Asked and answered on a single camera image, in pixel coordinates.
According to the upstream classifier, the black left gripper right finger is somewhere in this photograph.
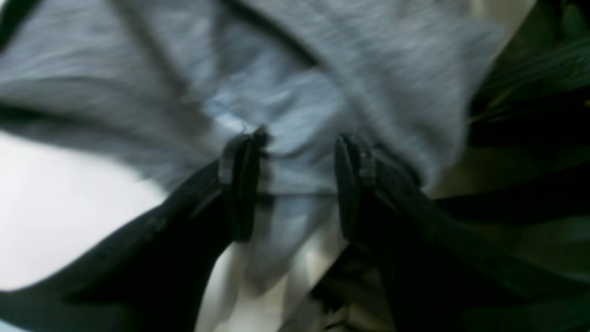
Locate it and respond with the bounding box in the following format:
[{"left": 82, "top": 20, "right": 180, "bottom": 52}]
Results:
[{"left": 334, "top": 134, "right": 589, "bottom": 332}]

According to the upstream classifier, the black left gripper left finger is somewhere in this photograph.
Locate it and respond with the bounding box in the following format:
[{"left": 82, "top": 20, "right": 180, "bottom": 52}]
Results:
[{"left": 1, "top": 128, "right": 267, "bottom": 332}]

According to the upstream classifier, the dark grey t-shirt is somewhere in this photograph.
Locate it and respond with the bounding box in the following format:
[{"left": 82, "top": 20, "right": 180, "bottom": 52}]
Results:
[{"left": 1, "top": 0, "right": 503, "bottom": 289}]

